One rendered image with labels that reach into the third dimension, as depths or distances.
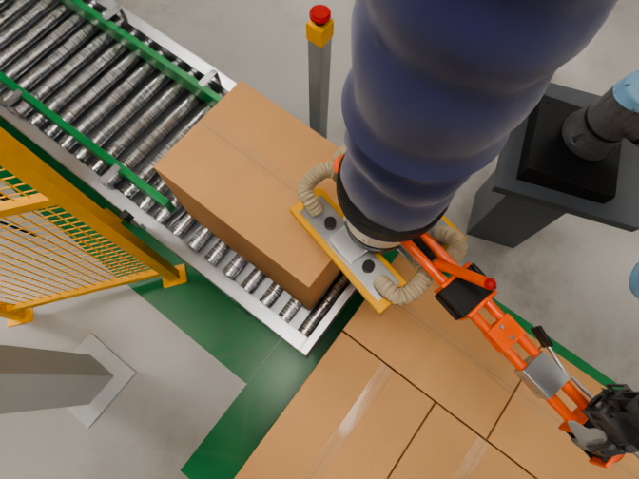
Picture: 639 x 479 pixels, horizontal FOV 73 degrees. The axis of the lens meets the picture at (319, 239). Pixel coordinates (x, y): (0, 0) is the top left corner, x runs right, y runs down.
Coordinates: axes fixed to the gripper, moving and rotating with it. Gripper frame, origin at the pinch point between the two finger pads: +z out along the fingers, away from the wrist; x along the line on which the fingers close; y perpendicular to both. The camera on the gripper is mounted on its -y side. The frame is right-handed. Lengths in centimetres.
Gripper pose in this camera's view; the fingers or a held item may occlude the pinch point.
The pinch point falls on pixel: (594, 426)
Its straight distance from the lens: 103.6
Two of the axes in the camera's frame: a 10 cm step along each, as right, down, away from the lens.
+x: -7.8, 5.9, -2.0
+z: -0.1, 3.1, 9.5
